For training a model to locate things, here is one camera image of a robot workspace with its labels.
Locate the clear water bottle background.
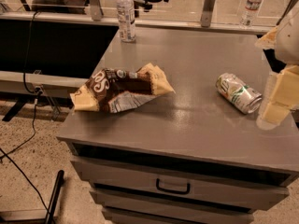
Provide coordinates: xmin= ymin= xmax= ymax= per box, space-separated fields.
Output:
xmin=240 ymin=0 xmax=263 ymax=28

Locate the metal glass bracket right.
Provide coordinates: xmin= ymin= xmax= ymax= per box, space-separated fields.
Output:
xmin=277 ymin=0 xmax=299 ymax=24

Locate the black drawer handle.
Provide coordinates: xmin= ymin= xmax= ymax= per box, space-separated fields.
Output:
xmin=155 ymin=178 xmax=191 ymax=195

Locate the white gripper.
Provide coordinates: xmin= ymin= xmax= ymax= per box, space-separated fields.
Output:
xmin=255 ymin=2 xmax=299 ymax=130

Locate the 7up soda can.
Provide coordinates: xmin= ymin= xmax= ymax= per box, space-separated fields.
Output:
xmin=216 ymin=73 xmax=262 ymax=114

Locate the metal glass bracket middle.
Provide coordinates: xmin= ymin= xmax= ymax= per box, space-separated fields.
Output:
xmin=200 ymin=0 xmax=216 ymax=27

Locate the grey rail ledge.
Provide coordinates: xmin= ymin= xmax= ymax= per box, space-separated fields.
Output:
xmin=0 ymin=12 xmax=272 ymax=35

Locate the metal glass bracket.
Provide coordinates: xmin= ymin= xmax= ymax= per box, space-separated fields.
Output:
xmin=277 ymin=0 xmax=299 ymax=24
xmin=89 ymin=0 xmax=103 ymax=21
xmin=200 ymin=0 xmax=216 ymax=27

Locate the brown chip bag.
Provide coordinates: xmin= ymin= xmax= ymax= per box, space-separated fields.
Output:
xmin=70 ymin=63 xmax=174 ymax=113

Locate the black power cable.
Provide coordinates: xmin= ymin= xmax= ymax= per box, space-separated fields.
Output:
xmin=0 ymin=11 xmax=54 ymax=222

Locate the black metal floor stand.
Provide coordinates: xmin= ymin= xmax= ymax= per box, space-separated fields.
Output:
xmin=0 ymin=170 xmax=64 ymax=224

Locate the metal glass bracket left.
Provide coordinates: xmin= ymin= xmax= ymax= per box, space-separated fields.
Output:
xmin=89 ymin=0 xmax=103 ymax=21

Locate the grey drawer cabinet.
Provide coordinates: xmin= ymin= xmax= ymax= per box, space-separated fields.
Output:
xmin=59 ymin=28 xmax=299 ymax=224

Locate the clear water bottle on table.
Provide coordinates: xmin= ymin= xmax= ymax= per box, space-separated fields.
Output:
xmin=117 ymin=0 xmax=135 ymax=42

